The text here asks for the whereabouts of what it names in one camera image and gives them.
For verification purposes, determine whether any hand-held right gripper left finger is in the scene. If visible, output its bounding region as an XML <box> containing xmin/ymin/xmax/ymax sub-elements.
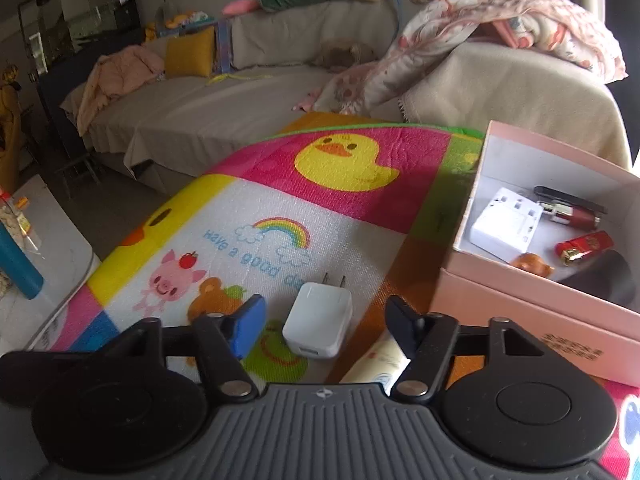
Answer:
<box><xmin>107</xmin><ymin>293</ymin><xmax>268</xmax><ymax>402</ymax></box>

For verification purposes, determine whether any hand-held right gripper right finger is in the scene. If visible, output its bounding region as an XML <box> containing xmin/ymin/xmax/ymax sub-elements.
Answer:
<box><xmin>385</xmin><ymin>294</ymin><xmax>571</xmax><ymax>404</ymax></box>

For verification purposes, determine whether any cream cosmetic tube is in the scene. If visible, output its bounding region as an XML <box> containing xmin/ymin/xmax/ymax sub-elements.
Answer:
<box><xmin>339</xmin><ymin>335</ymin><xmax>412</xmax><ymax>397</ymax></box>

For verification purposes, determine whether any white charger plug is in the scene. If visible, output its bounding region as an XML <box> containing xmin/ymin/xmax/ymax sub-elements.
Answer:
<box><xmin>282</xmin><ymin>273</ymin><xmax>354</xmax><ymax>361</ymax></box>

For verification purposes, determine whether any pink cardboard box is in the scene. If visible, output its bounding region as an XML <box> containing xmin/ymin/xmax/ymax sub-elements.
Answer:
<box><xmin>429</xmin><ymin>119</ymin><xmax>640</xmax><ymax>390</ymax></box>

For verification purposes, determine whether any white rectangular adapter box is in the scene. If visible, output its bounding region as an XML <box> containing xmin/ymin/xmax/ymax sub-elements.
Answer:
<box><xmin>468</xmin><ymin>187</ymin><xmax>544</xmax><ymax>254</ymax></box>

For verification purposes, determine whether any brown bear figurine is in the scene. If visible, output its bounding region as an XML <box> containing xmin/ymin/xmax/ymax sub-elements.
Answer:
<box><xmin>514</xmin><ymin>253</ymin><xmax>556</xmax><ymax>279</ymax></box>

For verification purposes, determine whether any dark red lipstick tube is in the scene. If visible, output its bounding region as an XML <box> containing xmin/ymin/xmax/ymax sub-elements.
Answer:
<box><xmin>537</xmin><ymin>200</ymin><xmax>602</xmax><ymax>232</ymax></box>

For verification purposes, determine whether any colourful cartoon play mat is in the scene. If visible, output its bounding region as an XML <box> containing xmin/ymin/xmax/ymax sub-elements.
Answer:
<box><xmin>25</xmin><ymin>112</ymin><xmax>640</xmax><ymax>480</ymax></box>

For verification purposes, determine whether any beige covered sofa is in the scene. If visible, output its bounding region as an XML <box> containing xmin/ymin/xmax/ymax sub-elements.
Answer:
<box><xmin>60</xmin><ymin>0</ymin><xmax>633</xmax><ymax>197</ymax></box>

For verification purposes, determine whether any small dark stool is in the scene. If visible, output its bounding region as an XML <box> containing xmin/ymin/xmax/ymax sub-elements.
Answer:
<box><xmin>53</xmin><ymin>152</ymin><xmax>101</xmax><ymax>204</ymax></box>

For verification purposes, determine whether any blue bottle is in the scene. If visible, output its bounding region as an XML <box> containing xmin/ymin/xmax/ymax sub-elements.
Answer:
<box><xmin>0</xmin><ymin>219</ymin><xmax>45</xmax><ymax>301</ymax></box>

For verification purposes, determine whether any clear snack bag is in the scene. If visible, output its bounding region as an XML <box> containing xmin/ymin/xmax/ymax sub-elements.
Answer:
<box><xmin>0</xmin><ymin>187</ymin><xmax>41</xmax><ymax>256</ymax></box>

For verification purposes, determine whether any brown plush toy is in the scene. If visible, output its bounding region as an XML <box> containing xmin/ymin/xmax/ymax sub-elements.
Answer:
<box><xmin>314</xmin><ymin>42</ymin><xmax>379</xmax><ymax>69</ymax></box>

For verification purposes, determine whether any pink cloth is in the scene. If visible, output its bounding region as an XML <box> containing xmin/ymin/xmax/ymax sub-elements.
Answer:
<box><xmin>75</xmin><ymin>43</ymin><xmax>167</xmax><ymax>137</ymax></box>

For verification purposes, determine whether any yellow cushion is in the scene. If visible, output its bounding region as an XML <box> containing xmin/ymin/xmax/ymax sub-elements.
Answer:
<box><xmin>163</xmin><ymin>24</ymin><xmax>217</xmax><ymax>80</ymax></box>

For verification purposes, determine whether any colourful book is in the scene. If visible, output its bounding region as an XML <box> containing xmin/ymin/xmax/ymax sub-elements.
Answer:
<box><xmin>213</xmin><ymin>17</ymin><xmax>235</xmax><ymax>74</ymax></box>

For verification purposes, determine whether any floral blanket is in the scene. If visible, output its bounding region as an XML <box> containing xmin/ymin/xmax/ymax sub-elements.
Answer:
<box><xmin>292</xmin><ymin>0</ymin><xmax>629</xmax><ymax>117</ymax></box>

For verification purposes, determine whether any yellow plush figure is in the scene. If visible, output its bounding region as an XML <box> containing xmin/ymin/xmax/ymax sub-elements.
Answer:
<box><xmin>0</xmin><ymin>62</ymin><xmax>24</xmax><ymax>191</ymax></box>

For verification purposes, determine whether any yellow cord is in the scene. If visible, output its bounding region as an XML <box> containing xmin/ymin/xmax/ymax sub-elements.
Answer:
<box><xmin>207</xmin><ymin>72</ymin><xmax>274</xmax><ymax>86</ymax></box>

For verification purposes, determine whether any blue cable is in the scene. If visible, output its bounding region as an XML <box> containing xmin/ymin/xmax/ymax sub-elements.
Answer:
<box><xmin>377</xmin><ymin>0</ymin><xmax>407</xmax><ymax>42</ymax></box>

